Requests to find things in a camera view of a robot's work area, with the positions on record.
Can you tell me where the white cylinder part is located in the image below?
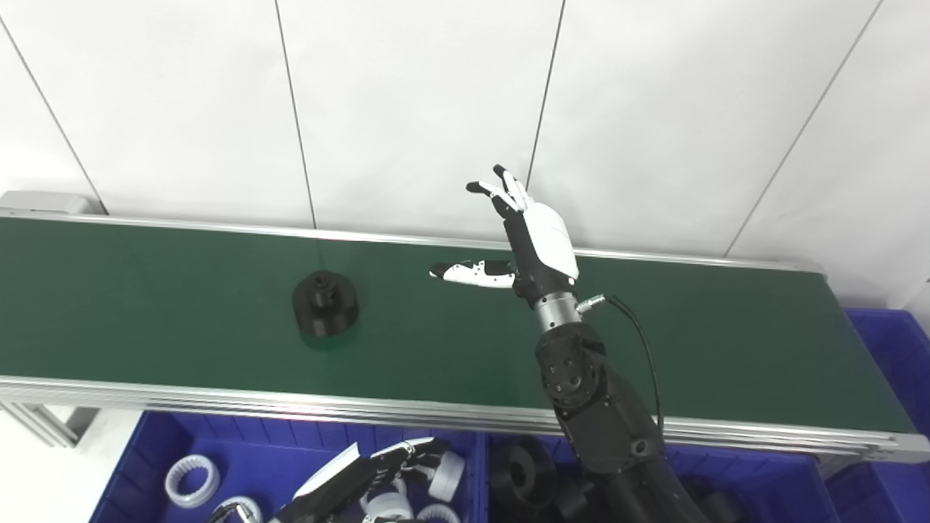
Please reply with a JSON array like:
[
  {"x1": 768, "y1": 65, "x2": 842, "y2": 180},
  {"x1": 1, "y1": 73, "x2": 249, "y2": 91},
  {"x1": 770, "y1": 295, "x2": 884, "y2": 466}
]
[{"x1": 429, "y1": 452, "x2": 466, "y2": 502}]

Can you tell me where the blue bin with black parts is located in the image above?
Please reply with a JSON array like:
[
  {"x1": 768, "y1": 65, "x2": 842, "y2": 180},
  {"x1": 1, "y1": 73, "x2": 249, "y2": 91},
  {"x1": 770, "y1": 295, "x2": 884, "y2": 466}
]
[{"x1": 485, "y1": 432, "x2": 836, "y2": 523}]

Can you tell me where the empty blue bin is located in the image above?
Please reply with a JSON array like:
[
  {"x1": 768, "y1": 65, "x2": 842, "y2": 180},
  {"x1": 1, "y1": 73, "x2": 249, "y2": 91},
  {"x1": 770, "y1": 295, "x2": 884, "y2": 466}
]
[{"x1": 821, "y1": 307, "x2": 930, "y2": 523}]

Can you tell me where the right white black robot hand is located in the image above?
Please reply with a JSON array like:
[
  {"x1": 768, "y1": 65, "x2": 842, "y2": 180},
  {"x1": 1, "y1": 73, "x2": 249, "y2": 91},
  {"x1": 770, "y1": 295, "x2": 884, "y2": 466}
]
[{"x1": 429, "y1": 164, "x2": 581, "y2": 306}]

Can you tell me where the aluminium conveyor frame leg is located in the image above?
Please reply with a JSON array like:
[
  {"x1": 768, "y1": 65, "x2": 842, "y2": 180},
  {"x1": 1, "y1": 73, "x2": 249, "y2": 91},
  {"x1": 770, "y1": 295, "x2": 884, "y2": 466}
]
[{"x1": 0, "y1": 403, "x2": 99, "y2": 447}]

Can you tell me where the grey conveyor end cap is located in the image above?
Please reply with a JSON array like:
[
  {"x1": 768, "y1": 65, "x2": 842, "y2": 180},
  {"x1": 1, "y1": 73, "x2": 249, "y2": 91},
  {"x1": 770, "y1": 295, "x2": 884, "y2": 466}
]
[{"x1": 0, "y1": 190, "x2": 95, "y2": 217}]

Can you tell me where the green conveyor belt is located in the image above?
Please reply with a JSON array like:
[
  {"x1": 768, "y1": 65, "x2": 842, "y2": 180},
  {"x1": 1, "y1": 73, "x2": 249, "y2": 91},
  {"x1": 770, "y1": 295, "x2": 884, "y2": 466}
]
[{"x1": 0, "y1": 211, "x2": 930, "y2": 463}]

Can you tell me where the blue bin with white parts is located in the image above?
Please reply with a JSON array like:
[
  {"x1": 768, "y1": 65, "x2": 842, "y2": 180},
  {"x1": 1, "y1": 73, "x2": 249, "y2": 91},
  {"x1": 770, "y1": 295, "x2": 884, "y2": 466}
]
[{"x1": 89, "y1": 410, "x2": 488, "y2": 523}]

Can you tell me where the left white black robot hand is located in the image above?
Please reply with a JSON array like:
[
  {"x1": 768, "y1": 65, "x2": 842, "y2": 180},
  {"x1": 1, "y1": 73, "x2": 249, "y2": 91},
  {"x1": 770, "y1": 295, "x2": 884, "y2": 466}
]
[{"x1": 272, "y1": 437, "x2": 451, "y2": 523}]

